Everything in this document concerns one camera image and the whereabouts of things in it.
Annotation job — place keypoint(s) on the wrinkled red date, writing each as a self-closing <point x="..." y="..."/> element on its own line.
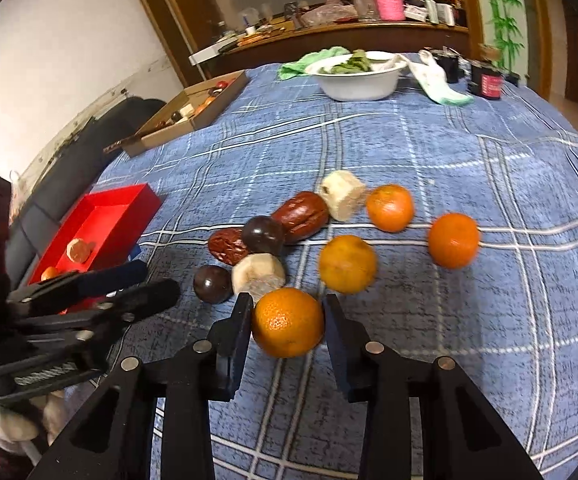
<point x="301" y="215"/>
<point x="224" y="247"/>

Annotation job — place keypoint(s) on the green cloth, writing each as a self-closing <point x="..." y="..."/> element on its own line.
<point x="299" y="66"/>

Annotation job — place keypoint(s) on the cardboard box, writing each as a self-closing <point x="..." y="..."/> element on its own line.
<point x="209" y="117"/>

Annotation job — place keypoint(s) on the white bowl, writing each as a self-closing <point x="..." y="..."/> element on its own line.
<point x="359" y="87"/>

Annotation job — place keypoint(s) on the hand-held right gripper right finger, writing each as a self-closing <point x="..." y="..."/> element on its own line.
<point x="341" y="355"/>

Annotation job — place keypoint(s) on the small red fruit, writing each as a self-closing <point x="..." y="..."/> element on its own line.
<point x="224" y="82"/>

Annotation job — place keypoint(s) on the red tray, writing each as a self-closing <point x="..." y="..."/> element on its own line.
<point x="104" y="220"/>

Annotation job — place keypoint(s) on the bamboo wall picture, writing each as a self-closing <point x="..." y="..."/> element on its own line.
<point x="501" y="15"/>

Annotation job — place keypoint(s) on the person's left hand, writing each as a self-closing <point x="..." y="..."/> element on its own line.
<point x="4" y="425"/>

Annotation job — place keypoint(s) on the black container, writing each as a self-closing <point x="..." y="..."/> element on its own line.
<point x="450" y="69"/>

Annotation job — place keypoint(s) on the white flat box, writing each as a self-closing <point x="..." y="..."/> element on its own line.
<point x="209" y="53"/>

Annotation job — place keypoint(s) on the blue plaid tablecloth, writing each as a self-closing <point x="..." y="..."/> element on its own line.
<point x="469" y="160"/>

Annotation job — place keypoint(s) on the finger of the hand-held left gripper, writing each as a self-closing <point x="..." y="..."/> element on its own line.
<point x="109" y="277"/>
<point x="149" y="297"/>

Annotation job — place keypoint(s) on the green leafy vegetables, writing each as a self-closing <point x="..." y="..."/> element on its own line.
<point x="351" y="64"/>

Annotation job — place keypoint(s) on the white plastic bag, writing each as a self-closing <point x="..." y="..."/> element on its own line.
<point x="439" y="87"/>

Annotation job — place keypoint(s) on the clear plastic bag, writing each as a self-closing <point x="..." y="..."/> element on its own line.
<point x="329" y="12"/>

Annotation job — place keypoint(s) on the wooden cabinet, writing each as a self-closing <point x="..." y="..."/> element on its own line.
<point x="179" y="20"/>

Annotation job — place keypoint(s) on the black sofa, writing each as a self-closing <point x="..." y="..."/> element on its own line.
<point x="114" y="115"/>

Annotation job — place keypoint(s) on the black jar with red label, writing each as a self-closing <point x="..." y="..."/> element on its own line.
<point x="486" y="82"/>

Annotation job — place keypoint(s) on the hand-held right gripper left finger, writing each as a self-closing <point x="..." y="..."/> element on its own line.
<point x="239" y="350"/>

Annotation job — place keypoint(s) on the glass jar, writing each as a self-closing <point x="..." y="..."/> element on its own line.
<point x="365" y="5"/>

